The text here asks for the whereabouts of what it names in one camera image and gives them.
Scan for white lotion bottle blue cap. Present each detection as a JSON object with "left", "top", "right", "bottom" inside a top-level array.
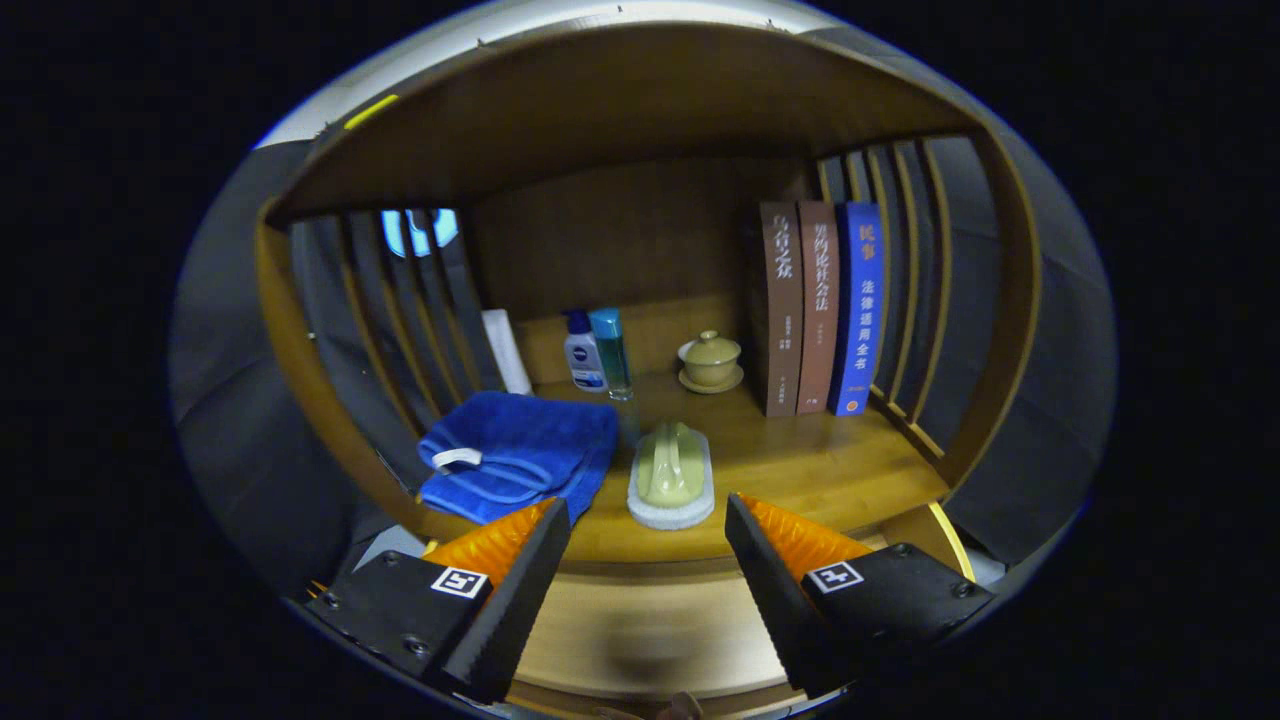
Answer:
[{"left": 563, "top": 309, "right": 608, "bottom": 393}]

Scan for blue book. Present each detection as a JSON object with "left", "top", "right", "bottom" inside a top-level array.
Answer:
[{"left": 828, "top": 202, "right": 886, "bottom": 417}]

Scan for teal bottle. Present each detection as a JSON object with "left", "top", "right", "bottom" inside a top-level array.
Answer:
[{"left": 588, "top": 307, "right": 634, "bottom": 402}]

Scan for blue towel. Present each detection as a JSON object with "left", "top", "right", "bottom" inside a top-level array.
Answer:
[{"left": 415, "top": 390, "right": 621, "bottom": 528}]

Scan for yellow tape strip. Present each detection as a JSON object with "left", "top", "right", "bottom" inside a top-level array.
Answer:
[{"left": 343, "top": 94, "right": 399, "bottom": 131}]

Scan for dark brown book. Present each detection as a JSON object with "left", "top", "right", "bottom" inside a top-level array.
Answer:
[{"left": 757, "top": 202, "right": 805, "bottom": 418}]

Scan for reddish brown book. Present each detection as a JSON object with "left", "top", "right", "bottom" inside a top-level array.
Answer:
[{"left": 797, "top": 200, "right": 841, "bottom": 416}]

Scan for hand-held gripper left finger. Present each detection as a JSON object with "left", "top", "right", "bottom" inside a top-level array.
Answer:
[{"left": 305, "top": 497, "right": 573, "bottom": 704}]

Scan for wooden countertop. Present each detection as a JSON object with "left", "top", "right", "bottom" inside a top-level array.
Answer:
[{"left": 415, "top": 372, "right": 951, "bottom": 566}]

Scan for green brush with white sponge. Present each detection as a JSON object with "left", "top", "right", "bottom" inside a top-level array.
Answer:
[{"left": 627, "top": 421, "right": 716, "bottom": 531}]

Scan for beige lidded teacup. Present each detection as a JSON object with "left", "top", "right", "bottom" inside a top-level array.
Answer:
[{"left": 677, "top": 330, "right": 745, "bottom": 395}]

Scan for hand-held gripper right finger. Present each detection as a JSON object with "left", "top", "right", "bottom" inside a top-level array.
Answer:
[{"left": 724, "top": 492, "right": 996, "bottom": 699}]

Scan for wooden cabinet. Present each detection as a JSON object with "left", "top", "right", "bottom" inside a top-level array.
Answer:
[{"left": 255, "top": 22, "right": 1043, "bottom": 720}]

